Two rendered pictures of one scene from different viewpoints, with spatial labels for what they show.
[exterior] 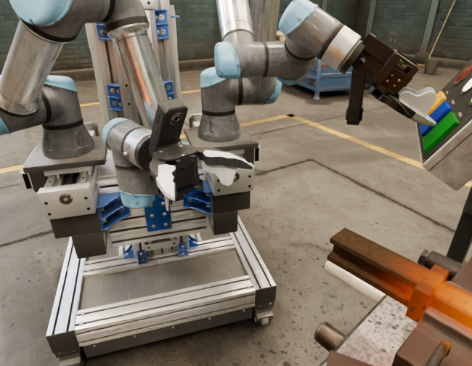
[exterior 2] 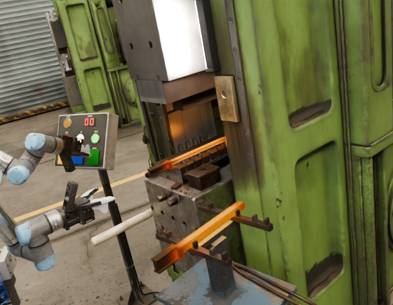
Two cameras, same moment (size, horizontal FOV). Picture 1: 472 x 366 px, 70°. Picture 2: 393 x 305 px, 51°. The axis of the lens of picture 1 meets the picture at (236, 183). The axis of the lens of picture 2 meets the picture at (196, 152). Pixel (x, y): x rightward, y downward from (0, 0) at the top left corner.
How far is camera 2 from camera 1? 151 cm
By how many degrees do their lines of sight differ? 75
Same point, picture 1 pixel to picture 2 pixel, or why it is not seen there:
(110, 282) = not seen: outside the picture
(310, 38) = (49, 146)
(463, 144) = (107, 154)
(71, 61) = not seen: outside the picture
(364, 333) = (166, 186)
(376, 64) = (69, 144)
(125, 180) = (49, 248)
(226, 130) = not seen: outside the picture
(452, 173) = (110, 164)
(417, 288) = (169, 162)
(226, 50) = (23, 168)
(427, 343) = (178, 166)
